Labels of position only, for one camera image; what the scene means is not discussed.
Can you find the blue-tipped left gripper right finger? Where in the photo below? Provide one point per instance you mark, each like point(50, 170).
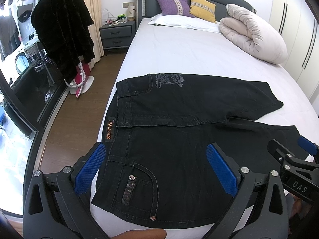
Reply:
point(310, 147)

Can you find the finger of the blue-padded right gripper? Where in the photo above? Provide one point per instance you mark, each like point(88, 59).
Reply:
point(225, 168)

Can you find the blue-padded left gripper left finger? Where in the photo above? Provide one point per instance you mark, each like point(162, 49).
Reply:
point(86, 167)

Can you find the black denim pants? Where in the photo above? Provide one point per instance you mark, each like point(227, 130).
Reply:
point(156, 132)

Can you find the person's left hand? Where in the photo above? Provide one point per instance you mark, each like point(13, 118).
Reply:
point(142, 234)

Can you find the pink and white bag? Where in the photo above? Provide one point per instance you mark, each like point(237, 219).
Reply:
point(83, 80)

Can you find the folded beige duvet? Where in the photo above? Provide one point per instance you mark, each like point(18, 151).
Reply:
point(253, 35)

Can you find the grey bedside nightstand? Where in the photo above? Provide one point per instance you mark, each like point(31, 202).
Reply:
point(117, 36)

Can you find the bed with white sheet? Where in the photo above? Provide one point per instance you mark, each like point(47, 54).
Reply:
point(163, 49)

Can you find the white bed pillow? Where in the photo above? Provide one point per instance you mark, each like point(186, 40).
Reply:
point(184, 22)

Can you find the black garment on rack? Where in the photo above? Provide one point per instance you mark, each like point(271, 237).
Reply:
point(61, 29)

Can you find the yellow throw pillow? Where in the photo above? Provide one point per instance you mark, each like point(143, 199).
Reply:
point(203, 9)

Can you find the purple throw pillow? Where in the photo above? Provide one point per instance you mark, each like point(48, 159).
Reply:
point(175, 7)

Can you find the beige curtain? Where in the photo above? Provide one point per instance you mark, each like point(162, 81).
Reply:
point(94, 22)

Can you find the white wardrobe with handles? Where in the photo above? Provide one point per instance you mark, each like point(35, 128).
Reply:
point(298, 27)

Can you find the white wire basket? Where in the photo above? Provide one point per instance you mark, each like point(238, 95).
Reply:
point(122, 19)

